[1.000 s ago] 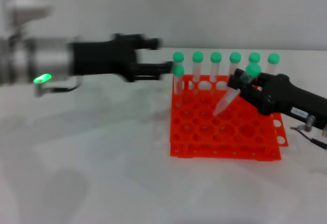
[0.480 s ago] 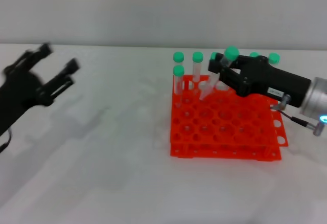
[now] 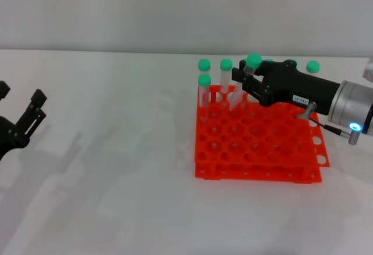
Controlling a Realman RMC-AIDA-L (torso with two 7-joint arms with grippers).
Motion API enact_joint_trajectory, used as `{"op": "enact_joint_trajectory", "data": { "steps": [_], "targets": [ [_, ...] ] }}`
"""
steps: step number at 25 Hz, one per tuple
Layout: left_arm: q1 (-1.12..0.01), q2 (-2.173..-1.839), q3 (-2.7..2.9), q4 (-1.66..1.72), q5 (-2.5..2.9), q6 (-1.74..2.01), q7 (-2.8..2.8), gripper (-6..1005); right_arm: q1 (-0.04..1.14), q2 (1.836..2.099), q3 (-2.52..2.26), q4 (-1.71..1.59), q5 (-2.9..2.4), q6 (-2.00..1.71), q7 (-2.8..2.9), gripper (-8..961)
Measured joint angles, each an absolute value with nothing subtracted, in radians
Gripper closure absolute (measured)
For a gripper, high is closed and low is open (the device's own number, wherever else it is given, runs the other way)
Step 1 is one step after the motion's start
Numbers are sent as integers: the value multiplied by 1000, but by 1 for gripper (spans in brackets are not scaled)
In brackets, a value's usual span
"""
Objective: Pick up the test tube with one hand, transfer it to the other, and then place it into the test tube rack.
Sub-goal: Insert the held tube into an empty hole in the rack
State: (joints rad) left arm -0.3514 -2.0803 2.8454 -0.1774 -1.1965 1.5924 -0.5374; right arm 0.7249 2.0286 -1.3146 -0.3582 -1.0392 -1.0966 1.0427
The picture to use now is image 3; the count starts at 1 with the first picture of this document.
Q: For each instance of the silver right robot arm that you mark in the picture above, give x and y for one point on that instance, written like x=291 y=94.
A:
x=349 y=100

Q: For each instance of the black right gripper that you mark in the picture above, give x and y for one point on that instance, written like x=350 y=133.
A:
x=297 y=87

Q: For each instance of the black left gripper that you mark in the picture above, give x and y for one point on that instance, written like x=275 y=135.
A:
x=8 y=138

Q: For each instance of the orange plastic test tube rack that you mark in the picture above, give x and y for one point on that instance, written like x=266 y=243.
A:
x=233 y=150

